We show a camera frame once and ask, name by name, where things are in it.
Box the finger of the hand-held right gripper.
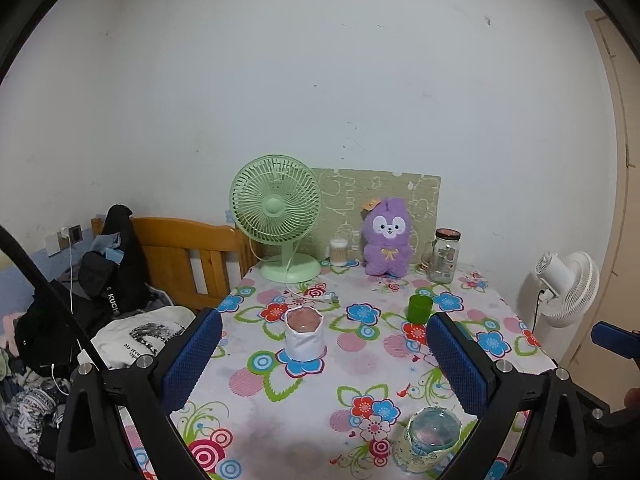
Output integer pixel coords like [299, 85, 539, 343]
[591, 321, 640, 359]

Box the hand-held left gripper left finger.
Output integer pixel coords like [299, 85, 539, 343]
[54, 307, 224, 480]

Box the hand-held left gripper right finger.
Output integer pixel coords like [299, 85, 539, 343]
[426, 312, 599, 480]

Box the green plastic cup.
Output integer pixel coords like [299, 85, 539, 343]
[406, 295, 432, 324]

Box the clear printed glass cup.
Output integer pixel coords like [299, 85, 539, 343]
[393, 407, 462, 473]

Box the white cup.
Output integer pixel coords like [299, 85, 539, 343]
[283, 306, 327, 361]

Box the white printed t-shirt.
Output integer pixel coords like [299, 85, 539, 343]
[90, 306, 197, 371]

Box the white desk fan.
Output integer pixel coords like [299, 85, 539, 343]
[520, 251, 600, 329]

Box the glass jar with red lid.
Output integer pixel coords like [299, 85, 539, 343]
[428, 228, 461, 283]

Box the floral tablecloth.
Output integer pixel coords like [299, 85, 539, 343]
[117, 259, 558, 480]

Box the black jacket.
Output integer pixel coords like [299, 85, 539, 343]
[77, 204, 151, 318]

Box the wooden bed headboard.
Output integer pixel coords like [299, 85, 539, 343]
[91, 215, 258, 311]

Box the purple plush toy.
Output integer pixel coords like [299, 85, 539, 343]
[361, 196, 416, 278]

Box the blue denim cloth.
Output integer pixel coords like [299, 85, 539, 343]
[90, 232, 126, 266]

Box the black clothes pile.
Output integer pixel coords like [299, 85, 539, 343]
[14, 280, 103, 378]

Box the patterned cloth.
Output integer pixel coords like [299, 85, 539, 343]
[0, 377, 72, 463]

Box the green desk fan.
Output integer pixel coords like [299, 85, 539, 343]
[229, 155, 323, 283]

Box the pink cloth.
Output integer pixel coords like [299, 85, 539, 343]
[0, 312, 24, 347]

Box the green patterned board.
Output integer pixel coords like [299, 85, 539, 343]
[309, 167, 442, 264]

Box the black fan cable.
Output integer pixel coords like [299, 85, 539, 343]
[530, 287, 547, 336]

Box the white fan plug cable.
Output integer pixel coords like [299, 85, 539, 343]
[284, 280, 342, 307]

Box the beige door frame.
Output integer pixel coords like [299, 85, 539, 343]
[557, 7, 640, 411]

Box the thick black cable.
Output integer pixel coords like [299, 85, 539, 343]
[0, 225, 109, 372]

